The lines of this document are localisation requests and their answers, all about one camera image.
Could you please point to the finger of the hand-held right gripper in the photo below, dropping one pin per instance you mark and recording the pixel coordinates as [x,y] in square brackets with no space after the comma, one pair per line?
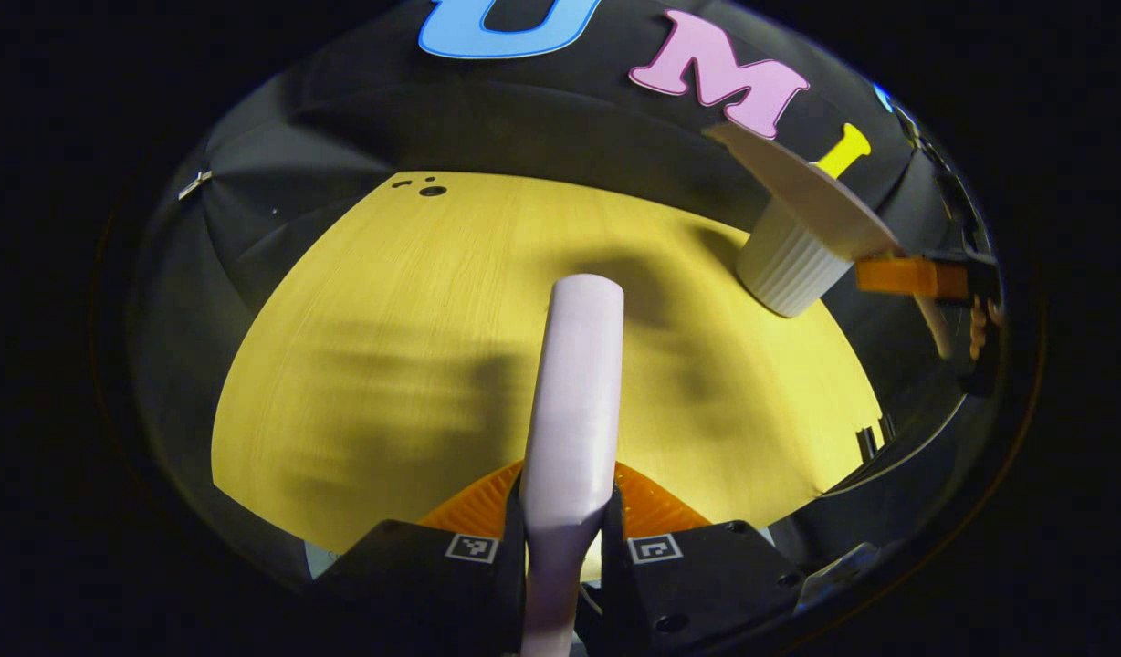
[907,276]

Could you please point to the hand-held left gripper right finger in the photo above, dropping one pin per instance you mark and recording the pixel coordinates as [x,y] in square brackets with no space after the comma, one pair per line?
[612,584]

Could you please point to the black backdrop cloth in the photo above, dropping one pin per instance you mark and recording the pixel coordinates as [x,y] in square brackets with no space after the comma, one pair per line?
[524,119]

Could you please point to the small lilac dustpan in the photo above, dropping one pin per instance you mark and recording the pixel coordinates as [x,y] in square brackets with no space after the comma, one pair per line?
[807,192]

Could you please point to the wooden desktop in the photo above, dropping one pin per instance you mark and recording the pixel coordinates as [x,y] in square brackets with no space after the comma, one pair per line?
[387,301]

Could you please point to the white ribbed garbage bin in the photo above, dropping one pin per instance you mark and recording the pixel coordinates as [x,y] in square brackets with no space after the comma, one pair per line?
[789,269]

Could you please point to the small white clip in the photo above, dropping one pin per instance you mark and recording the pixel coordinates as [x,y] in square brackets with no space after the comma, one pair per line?
[193,185]

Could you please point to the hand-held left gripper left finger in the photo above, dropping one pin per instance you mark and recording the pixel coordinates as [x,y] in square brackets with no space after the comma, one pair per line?
[515,584]

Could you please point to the small lilac broom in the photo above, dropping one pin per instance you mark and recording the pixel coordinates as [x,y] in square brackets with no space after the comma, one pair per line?
[574,392]

